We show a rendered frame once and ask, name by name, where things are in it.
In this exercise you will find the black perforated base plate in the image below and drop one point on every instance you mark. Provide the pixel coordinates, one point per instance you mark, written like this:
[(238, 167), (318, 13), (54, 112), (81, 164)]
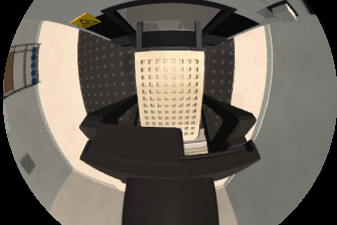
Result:
[(105, 71)]

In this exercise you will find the cream well plate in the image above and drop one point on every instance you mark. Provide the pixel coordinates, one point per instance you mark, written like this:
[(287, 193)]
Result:
[(196, 151), (164, 79)]

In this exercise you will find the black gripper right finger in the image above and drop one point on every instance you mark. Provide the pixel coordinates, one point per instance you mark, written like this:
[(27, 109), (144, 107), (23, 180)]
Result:
[(236, 122)]

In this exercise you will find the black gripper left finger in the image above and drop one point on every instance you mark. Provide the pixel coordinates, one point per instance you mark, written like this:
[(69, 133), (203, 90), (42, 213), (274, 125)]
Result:
[(111, 113)]

